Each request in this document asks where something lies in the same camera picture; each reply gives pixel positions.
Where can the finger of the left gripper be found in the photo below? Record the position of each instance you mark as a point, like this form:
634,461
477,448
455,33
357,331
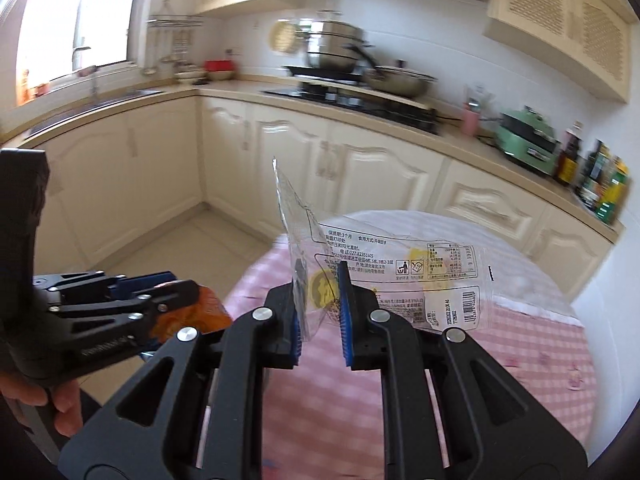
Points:
98,304
110,282

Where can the dark soy sauce bottle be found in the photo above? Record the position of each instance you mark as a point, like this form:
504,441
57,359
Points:
568,158

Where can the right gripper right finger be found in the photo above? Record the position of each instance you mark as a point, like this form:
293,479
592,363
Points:
450,410

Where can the round cream steamer tray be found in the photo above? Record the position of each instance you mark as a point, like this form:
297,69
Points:
285,37

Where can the steel stock pot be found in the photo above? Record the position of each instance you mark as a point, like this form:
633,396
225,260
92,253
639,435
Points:
328,41

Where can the cream lower cabinets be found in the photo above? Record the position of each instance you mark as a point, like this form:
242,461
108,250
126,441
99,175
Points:
130,170

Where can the green electric grill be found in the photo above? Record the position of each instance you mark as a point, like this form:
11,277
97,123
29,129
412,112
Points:
526,137

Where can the clear printed plastic bag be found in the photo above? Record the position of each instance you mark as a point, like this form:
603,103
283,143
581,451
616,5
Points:
433,282

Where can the pink checkered tablecloth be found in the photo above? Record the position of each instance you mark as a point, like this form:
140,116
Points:
322,420

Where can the cream upper lattice cabinet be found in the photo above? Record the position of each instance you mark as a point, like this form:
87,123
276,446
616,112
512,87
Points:
589,41

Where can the black gas stove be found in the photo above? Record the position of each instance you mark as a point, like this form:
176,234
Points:
348,91

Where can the green yellow bottle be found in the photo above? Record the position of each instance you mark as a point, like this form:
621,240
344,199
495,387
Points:
613,191

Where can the steel wok pan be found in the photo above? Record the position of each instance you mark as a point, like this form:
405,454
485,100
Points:
397,81

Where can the dark condiment bottle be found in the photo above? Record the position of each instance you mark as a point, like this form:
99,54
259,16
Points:
588,188

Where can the pink utensil holder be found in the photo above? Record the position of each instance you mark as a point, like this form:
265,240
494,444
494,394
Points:
476,104

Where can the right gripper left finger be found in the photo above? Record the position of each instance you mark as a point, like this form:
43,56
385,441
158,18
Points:
194,411

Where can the person's left hand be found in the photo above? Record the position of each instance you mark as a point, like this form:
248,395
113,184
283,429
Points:
18,391

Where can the sink faucet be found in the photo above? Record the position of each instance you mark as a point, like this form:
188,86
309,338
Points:
90,71

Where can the hanging utensil rack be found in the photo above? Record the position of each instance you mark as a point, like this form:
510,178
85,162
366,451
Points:
170,39

